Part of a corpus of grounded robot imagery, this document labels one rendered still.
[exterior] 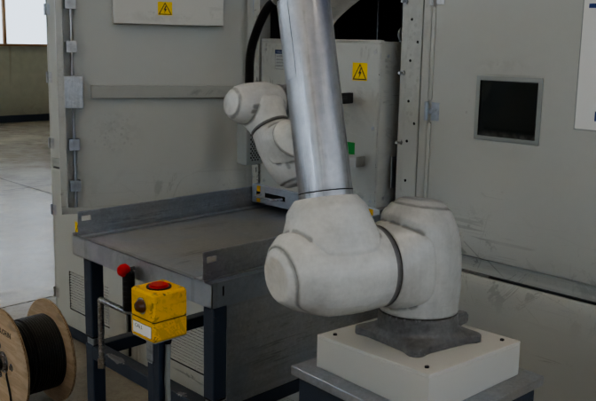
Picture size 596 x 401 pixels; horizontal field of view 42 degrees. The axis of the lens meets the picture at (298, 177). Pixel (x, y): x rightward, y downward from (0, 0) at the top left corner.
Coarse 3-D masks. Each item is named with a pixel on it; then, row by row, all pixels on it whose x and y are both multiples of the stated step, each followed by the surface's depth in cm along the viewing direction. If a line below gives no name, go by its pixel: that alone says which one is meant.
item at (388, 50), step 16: (384, 48) 215; (400, 48) 220; (384, 64) 216; (400, 64) 221; (384, 80) 217; (384, 96) 218; (384, 112) 219; (384, 128) 219; (384, 144) 220; (384, 160) 221; (384, 176) 222; (384, 192) 223
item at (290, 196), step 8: (256, 184) 256; (256, 192) 256; (272, 192) 250; (280, 192) 247; (288, 192) 245; (296, 192) 243; (280, 200) 248; (288, 200) 245; (288, 208) 245; (376, 208) 220
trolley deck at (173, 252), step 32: (192, 224) 231; (224, 224) 232; (256, 224) 233; (96, 256) 209; (128, 256) 197; (160, 256) 196; (192, 256) 197; (192, 288) 179; (224, 288) 176; (256, 288) 184
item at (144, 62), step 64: (64, 0) 236; (128, 0) 240; (192, 0) 247; (64, 64) 240; (128, 64) 246; (192, 64) 254; (64, 128) 240; (128, 128) 250; (192, 128) 257; (64, 192) 243; (128, 192) 253; (192, 192) 261
